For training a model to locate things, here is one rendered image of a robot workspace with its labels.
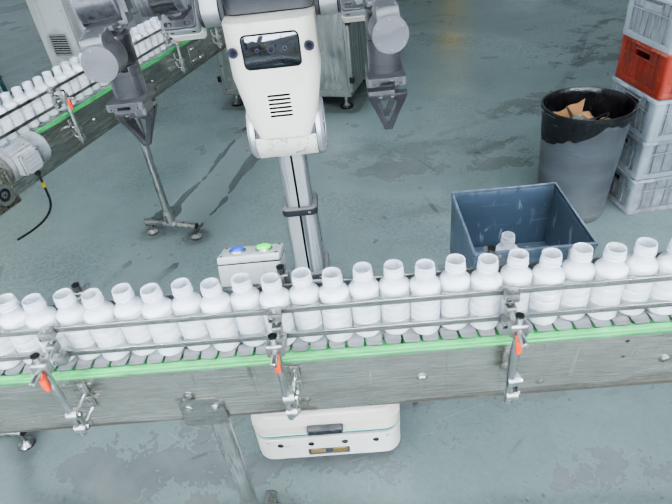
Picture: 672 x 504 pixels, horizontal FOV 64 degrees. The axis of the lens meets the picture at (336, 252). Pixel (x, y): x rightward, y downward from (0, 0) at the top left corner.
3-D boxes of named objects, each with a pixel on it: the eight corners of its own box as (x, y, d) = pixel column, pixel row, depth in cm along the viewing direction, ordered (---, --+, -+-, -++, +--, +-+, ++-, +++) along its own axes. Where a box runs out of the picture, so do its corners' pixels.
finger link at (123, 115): (126, 152, 101) (109, 103, 96) (137, 136, 107) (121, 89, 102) (162, 148, 101) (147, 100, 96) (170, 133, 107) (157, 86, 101)
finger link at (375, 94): (404, 117, 102) (403, 67, 97) (409, 132, 97) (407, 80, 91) (368, 120, 103) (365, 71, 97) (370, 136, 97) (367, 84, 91)
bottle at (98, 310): (98, 361, 114) (67, 303, 104) (113, 340, 119) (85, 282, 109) (123, 364, 113) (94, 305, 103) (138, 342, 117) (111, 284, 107)
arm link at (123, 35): (131, 21, 93) (98, 24, 93) (120, 31, 87) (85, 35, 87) (143, 61, 97) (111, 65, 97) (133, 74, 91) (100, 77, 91)
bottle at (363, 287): (378, 316, 116) (374, 255, 106) (384, 336, 111) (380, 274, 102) (351, 321, 116) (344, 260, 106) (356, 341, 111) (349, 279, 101)
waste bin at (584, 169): (541, 234, 298) (558, 125, 260) (518, 192, 334) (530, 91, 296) (625, 226, 296) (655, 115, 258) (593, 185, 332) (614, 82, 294)
